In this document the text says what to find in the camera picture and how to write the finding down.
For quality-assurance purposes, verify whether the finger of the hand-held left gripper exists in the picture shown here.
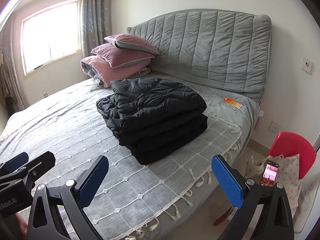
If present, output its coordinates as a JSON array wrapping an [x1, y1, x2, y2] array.
[[0, 153, 29, 176], [0, 151, 56, 192]]

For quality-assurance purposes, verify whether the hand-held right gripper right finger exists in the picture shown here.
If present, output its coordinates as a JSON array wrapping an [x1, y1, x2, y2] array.
[[211, 154, 295, 240]]

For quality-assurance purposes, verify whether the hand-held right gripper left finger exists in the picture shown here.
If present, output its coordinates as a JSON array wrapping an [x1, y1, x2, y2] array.
[[27, 155, 109, 240]]

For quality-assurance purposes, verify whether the black quilted puffer jacket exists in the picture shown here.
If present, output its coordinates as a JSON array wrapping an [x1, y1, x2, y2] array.
[[96, 77, 207, 138]]

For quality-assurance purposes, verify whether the person's left hand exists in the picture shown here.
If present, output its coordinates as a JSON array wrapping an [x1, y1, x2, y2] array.
[[16, 214, 28, 240]]

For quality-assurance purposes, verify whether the grey bedspread with white grid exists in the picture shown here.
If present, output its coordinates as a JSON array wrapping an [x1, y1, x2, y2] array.
[[0, 79, 242, 240]]

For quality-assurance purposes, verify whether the smartphone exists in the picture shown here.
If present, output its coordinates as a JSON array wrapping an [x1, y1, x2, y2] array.
[[260, 161, 279, 187]]

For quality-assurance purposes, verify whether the white floral cloth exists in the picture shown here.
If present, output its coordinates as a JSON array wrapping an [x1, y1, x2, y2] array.
[[246, 154, 300, 208]]

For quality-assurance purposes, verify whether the black folded jacket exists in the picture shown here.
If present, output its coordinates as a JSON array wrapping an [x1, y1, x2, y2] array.
[[119, 114, 209, 165]]

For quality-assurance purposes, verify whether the red plastic chair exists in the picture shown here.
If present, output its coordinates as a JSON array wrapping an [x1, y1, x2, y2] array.
[[213, 131, 317, 227]]

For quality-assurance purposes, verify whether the orange tube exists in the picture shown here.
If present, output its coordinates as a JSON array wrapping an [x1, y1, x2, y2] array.
[[223, 97, 243, 109]]

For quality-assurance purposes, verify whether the grey patterned curtain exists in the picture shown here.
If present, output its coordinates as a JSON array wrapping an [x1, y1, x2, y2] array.
[[80, 0, 112, 57], [0, 17, 27, 117]]

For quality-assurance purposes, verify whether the folded pink quilt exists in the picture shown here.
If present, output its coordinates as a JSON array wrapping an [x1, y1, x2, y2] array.
[[80, 55, 150, 88]]

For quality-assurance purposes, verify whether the patterned small cushion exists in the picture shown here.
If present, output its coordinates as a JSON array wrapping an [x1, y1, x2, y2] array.
[[129, 67, 152, 80]]

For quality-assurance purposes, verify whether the window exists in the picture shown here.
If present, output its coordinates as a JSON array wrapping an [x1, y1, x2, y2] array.
[[21, 0, 82, 77]]

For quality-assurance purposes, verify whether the grey padded headboard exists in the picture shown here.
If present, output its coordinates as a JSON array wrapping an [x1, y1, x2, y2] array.
[[126, 9, 272, 103]]

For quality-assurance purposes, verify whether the pink and grey pillow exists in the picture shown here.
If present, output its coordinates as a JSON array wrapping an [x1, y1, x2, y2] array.
[[104, 33, 160, 55]]

